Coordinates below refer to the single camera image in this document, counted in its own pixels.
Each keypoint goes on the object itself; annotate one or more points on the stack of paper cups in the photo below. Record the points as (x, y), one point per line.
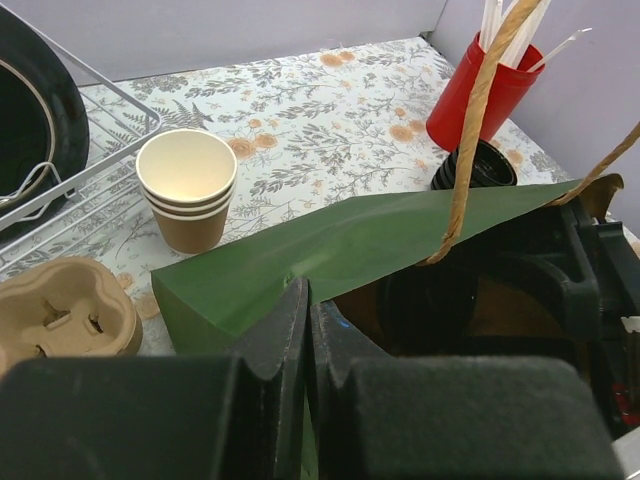
(188, 177)

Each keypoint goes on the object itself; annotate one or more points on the white wrapped straws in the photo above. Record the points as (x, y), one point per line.
(513, 57)

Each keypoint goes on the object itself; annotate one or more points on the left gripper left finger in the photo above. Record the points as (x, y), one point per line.
(233, 415)

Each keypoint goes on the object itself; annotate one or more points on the stack of black lids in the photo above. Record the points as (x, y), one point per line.
(490, 169)

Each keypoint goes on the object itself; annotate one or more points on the white wire dish rack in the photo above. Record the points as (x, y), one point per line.
(62, 220)

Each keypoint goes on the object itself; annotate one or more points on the green paper bag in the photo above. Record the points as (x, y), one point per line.
(464, 272)

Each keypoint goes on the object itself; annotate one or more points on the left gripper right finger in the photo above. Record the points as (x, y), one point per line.
(376, 416)

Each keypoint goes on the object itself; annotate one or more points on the cardboard cup carrier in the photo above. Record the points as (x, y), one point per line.
(66, 307)

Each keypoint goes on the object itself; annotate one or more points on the black plate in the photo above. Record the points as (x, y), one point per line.
(44, 124)

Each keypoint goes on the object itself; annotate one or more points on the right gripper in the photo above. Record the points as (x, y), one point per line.
(614, 355)

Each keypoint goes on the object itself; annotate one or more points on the floral table mat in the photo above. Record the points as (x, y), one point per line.
(307, 130)

